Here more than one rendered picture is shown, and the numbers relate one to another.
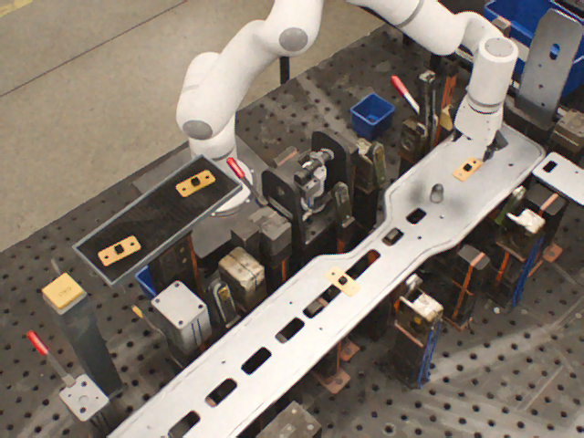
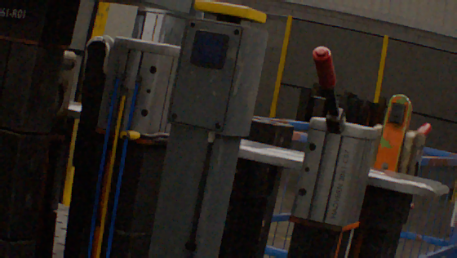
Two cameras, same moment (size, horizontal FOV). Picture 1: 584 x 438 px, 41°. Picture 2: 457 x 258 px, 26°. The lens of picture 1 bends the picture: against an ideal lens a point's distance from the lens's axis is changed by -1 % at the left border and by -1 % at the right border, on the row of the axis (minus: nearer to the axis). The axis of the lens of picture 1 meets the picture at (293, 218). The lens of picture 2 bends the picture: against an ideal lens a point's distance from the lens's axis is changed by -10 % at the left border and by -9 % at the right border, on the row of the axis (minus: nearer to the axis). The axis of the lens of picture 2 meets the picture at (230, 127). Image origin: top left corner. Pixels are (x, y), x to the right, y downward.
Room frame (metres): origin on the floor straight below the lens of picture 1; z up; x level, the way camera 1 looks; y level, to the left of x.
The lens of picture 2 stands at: (1.28, 1.48, 1.09)
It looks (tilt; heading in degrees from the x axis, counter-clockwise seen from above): 3 degrees down; 245
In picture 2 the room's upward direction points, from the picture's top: 11 degrees clockwise
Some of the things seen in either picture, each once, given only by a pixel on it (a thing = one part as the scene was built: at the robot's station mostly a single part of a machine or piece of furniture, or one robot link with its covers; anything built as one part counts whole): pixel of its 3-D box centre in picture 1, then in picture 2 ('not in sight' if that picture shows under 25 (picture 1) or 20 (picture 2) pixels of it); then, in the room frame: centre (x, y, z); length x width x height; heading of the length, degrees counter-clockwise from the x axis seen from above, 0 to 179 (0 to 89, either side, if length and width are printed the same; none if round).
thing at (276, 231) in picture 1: (273, 266); not in sight; (1.07, 0.05, 0.89); 0.13 x 0.11 x 0.38; 44
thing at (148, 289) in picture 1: (163, 283); not in sight; (1.12, 0.35, 0.74); 0.11 x 0.10 x 0.09; 134
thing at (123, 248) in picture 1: (119, 249); not in sight; (0.94, 0.37, 1.17); 0.08 x 0.04 x 0.01; 122
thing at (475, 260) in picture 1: (464, 288); not in sight; (1.02, -0.42, 0.84); 0.11 x 0.08 x 0.29; 44
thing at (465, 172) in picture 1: (467, 167); not in sight; (1.28, -0.44, 1.01); 0.08 x 0.04 x 0.01; 134
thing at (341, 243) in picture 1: (343, 253); not in sight; (1.13, -0.13, 0.84); 0.04 x 0.03 x 0.29; 134
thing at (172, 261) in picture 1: (174, 275); (2, 170); (1.03, 0.29, 0.92); 0.10 x 0.08 x 0.45; 134
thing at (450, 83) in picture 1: (441, 130); not in sight; (1.46, -0.41, 0.95); 0.03 x 0.01 x 0.50; 134
